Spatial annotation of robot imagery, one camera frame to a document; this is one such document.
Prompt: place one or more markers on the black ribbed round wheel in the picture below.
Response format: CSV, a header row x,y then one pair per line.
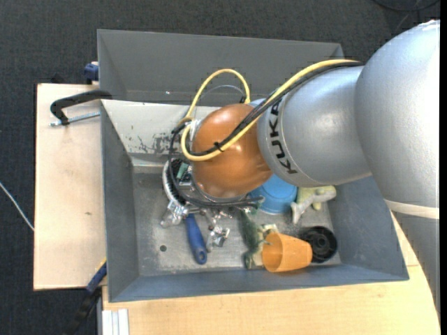
x,y
321,244

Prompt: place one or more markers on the orange plastic cup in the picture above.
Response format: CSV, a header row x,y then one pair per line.
x,y
288,253

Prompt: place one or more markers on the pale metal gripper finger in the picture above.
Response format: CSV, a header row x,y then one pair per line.
x,y
216,234
175,212

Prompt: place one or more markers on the grey metal bin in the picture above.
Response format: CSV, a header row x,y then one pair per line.
x,y
153,65

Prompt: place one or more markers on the blue plastic cup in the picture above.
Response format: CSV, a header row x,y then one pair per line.
x,y
277,194

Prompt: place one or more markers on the pale wood flat board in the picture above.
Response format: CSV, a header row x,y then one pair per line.
x,y
66,187

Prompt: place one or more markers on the pale grey toy animal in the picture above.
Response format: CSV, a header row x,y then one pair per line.
x,y
311,199

